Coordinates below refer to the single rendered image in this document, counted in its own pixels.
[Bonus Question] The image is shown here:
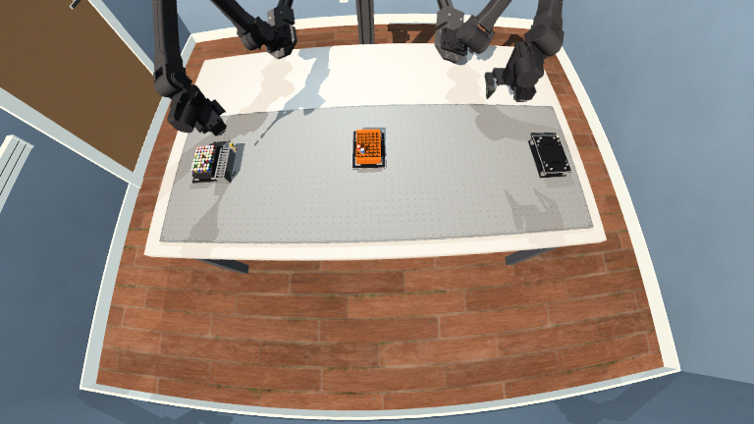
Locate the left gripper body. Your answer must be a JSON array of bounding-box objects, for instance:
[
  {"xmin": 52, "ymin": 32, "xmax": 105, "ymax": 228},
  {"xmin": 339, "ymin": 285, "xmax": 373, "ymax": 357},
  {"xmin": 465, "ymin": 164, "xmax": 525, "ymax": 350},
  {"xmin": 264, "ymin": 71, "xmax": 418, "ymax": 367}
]
[{"xmin": 485, "ymin": 59, "xmax": 513, "ymax": 90}]

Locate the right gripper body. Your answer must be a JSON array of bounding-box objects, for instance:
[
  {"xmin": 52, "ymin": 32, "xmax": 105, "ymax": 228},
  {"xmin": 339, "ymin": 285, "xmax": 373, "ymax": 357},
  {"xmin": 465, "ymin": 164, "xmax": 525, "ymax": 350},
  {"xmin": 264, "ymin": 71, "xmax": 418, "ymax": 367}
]
[{"xmin": 194, "ymin": 99, "xmax": 226, "ymax": 133}]

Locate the orange tube rack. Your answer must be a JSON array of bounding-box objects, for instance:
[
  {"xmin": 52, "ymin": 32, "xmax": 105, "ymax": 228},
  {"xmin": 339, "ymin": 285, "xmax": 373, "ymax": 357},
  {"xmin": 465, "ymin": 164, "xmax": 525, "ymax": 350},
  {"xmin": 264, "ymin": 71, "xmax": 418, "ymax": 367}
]
[{"xmin": 356, "ymin": 130, "xmax": 381, "ymax": 164}]

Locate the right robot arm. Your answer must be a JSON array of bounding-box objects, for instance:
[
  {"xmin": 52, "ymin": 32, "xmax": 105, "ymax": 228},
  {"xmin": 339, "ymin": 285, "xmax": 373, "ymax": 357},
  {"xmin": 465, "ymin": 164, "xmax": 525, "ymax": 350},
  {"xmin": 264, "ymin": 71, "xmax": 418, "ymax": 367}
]
[{"xmin": 152, "ymin": 0, "xmax": 292, "ymax": 135}]

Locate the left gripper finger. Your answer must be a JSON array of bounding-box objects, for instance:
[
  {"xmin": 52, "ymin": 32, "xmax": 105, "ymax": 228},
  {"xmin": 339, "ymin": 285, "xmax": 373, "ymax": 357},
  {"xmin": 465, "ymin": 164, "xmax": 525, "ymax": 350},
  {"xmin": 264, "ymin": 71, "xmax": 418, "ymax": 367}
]
[{"xmin": 484, "ymin": 75, "xmax": 496, "ymax": 99}]

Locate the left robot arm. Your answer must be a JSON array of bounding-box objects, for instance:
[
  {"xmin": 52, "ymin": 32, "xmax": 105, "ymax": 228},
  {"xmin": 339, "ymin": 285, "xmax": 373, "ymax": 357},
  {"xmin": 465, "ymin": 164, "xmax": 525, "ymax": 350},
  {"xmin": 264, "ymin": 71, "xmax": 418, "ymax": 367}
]
[{"xmin": 441, "ymin": 0, "xmax": 565, "ymax": 102}]

